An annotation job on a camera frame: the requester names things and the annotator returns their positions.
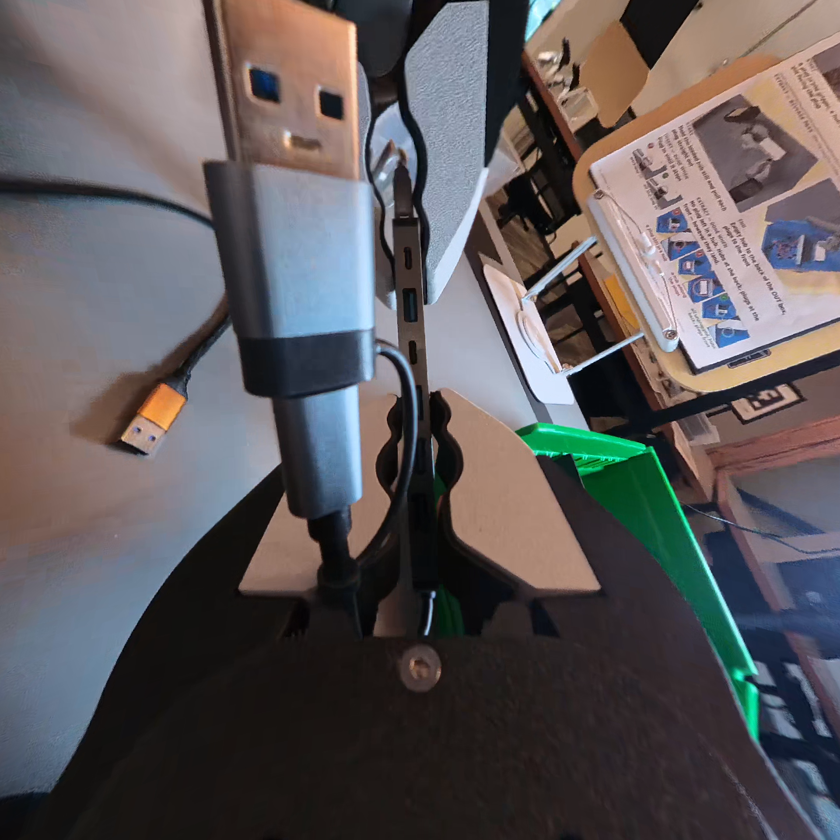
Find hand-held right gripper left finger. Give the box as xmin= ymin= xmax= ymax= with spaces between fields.
xmin=238 ymin=392 xmax=403 ymax=599

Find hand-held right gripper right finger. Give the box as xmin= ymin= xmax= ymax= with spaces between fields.
xmin=430 ymin=387 xmax=603 ymax=599

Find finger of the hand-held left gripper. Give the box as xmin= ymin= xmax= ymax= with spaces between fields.
xmin=357 ymin=62 xmax=416 ymax=311
xmin=402 ymin=0 xmax=491 ymax=307

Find green plastic bin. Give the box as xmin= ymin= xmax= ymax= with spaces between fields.
xmin=430 ymin=423 xmax=762 ymax=742

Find thin dark grey cable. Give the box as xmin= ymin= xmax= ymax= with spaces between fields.
xmin=357 ymin=338 xmax=421 ymax=573

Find silver usb hub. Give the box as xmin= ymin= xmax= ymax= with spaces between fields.
xmin=202 ymin=0 xmax=379 ymax=399

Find black cable orange plugs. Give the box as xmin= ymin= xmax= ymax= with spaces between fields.
xmin=0 ymin=161 xmax=419 ymax=458

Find wooden desk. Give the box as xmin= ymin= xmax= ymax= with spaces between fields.
xmin=521 ymin=46 xmax=585 ymax=161

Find white stand with instruction sheet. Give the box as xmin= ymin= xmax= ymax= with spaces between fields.
xmin=573 ymin=29 xmax=840 ymax=395

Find black monitor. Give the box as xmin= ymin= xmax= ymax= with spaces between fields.
xmin=620 ymin=0 xmax=698 ymax=70

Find black tripod pole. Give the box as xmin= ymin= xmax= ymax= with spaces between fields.
xmin=646 ymin=364 xmax=840 ymax=431

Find framed marker sign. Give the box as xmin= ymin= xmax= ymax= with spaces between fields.
xmin=730 ymin=382 xmax=807 ymax=425

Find printed instruction sheet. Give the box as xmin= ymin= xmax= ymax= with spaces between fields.
xmin=589 ymin=29 xmax=840 ymax=371

